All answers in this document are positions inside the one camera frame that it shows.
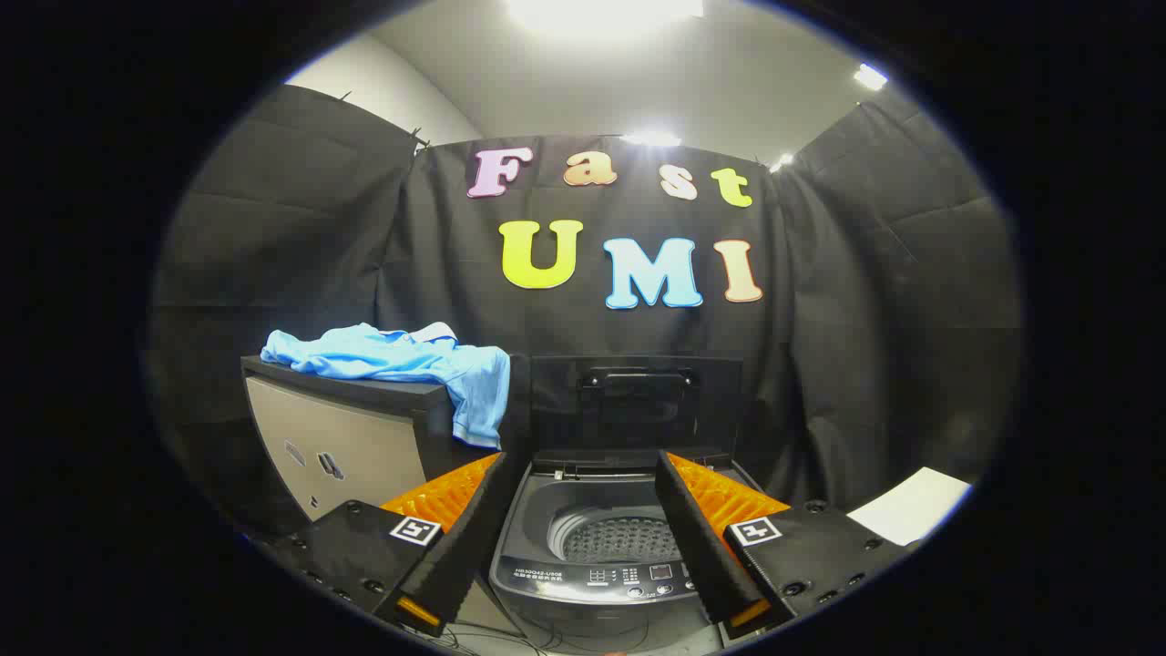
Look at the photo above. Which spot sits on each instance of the grey cabinet with black top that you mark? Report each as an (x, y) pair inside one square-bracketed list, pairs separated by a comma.
[(355, 437)]

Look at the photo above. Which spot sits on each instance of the large ceiling light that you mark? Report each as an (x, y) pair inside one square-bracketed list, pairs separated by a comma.
[(601, 14)]

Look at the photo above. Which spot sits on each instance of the grey top-load washing machine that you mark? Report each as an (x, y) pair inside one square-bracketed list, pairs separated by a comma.
[(592, 583)]

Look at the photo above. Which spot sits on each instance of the white sheet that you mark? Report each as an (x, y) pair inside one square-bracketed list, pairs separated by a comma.
[(911, 506)]

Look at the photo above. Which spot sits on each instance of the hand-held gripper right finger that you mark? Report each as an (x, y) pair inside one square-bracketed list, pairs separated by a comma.
[(692, 528)]

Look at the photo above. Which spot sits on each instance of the light blue polo shirt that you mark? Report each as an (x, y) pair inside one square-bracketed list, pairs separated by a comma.
[(383, 357)]

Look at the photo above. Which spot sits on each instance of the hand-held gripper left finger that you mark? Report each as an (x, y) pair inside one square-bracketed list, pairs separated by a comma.
[(474, 519)]

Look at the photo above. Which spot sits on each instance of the black backdrop cloth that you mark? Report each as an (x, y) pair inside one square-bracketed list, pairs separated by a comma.
[(865, 319)]

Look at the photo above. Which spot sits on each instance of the small ceiling light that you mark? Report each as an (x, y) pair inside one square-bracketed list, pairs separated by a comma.
[(651, 138), (870, 76)]

